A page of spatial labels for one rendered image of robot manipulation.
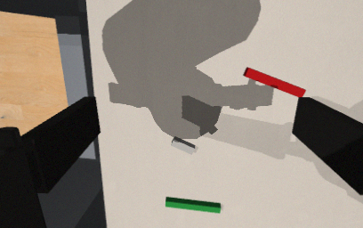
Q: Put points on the green rod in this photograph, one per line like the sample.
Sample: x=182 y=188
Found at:
x=191 y=204

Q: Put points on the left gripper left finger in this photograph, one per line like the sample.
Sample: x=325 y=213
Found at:
x=34 y=162

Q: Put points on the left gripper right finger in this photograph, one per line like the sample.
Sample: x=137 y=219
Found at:
x=334 y=137

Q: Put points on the red rod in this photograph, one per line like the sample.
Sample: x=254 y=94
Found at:
x=274 y=82

